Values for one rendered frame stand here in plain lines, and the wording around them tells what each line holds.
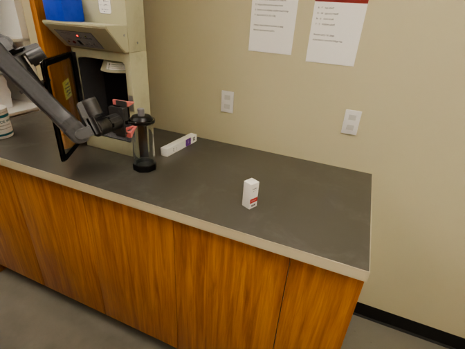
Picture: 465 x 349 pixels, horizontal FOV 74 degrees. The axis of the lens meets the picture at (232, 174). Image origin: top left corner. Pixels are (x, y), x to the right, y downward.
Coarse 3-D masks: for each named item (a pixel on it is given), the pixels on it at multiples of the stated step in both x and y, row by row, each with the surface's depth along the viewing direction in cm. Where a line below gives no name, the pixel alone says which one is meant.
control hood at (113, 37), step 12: (48, 24) 121; (60, 24) 118; (72, 24) 116; (84, 24) 114; (96, 24) 112; (108, 24) 117; (60, 36) 126; (96, 36) 118; (108, 36) 115; (120, 36) 118; (96, 48) 126; (108, 48) 123; (120, 48) 120
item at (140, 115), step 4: (140, 108) 125; (140, 112) 125; (144, 112) 126; (132, 116) 125; (136, 116) 125; (140, 116) 125; (144, 116) 126; (148, 116) 126; (132, 120) 124; (136, 120) 123; (140, 120) 123; (144, 120) 124; (148, 120) 125
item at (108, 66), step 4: (104, 60) 135; (108, 60) 134; (104, 64) 135; (108, 64) 134; (112, 64) 133; (116, 64) 133; (120, 64) 134; (124, 64) 134; (104, 68) 135; (108, 68) 134; (112, 68) 133; (116, 68) 133; (120, 68) 134; (124, 68) 134; (108, 72) 134; (112, 72) 134; (116, 72) 134; (120, 72) 134; (124, 72) 134
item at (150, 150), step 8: (128, 120) 125; (152, 120) 126; (136, 128) 124; (144, 128) 125; (152, 128) 128; (136, 136) 126; (144, 136) 126; (152, 136) 130; (136, 144) 128; (144, 144) 128; (152, 144) 131; (136, 152) 130; (144, 152) 129; (152, 152) 132; (136, 160) 131; (144, 160) 131; (152, 160) 133
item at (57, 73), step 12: (48, 72) 113; (60, 72) 123; (72, 72) 135; (60, 84) 123; (72, 84) 135; (60, 96) 123; (72, 96) 135; (72, 108) 135; (72, 144) 135; (60, 156) 124
